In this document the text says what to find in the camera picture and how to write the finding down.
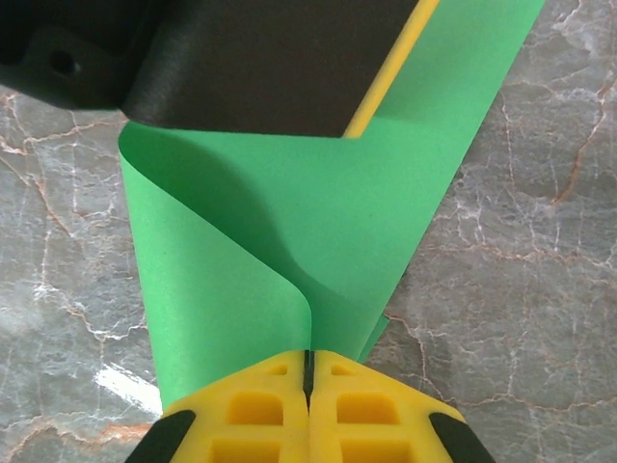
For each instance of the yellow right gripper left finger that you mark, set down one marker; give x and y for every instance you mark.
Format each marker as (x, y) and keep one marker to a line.
(250, 434)

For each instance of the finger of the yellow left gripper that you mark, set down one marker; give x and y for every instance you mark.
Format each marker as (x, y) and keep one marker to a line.
(270, 62)

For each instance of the green paper sheet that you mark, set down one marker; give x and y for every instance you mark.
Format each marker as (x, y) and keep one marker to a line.
(289, 217)

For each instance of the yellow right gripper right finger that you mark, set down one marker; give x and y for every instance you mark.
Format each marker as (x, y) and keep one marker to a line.
(376, 434)

